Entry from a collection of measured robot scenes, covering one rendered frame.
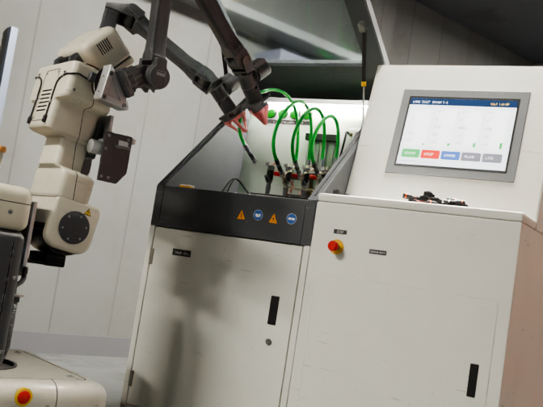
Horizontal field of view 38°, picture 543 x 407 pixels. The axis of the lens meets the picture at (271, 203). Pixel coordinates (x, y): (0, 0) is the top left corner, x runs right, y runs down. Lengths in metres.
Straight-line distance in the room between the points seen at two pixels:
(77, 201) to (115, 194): 2.46
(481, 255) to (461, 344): 0.28
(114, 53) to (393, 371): 1.36
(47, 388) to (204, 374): 0.75
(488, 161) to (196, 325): 1.20
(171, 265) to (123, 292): 2.07
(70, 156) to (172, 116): 2.70
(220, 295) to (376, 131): 0.86
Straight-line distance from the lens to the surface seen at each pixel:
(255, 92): 2.79
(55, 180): 2.55
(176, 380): 3.00
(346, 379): 2.67
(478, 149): 2.87
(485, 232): 2.54
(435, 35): 7.18
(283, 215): 2.79
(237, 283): 2.86
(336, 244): 2.65
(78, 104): 2.55
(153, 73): 2.51
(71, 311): 4.93
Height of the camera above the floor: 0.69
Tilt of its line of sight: 5 degrees up
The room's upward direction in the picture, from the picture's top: 9 degrees clockwise
